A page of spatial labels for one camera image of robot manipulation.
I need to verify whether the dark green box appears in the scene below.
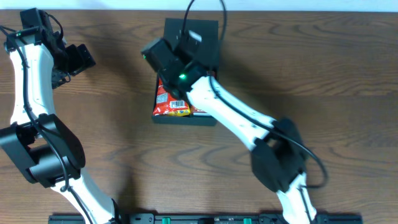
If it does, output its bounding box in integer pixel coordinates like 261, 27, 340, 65
151, 18, 218, 126

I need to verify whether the red Hello Panda box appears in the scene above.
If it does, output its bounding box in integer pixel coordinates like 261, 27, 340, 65
190, 106, 210, 116

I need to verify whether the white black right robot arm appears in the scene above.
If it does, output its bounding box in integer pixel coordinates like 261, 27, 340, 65
141, 32, 317, 223

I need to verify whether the red snack packet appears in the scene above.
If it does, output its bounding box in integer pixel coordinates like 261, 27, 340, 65
152, 79, 191, 116

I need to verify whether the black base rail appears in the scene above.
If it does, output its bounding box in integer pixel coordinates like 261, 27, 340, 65
48, 212, 364, 224

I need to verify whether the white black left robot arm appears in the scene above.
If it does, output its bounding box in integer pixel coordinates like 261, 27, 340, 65
1, 8, 127, 223

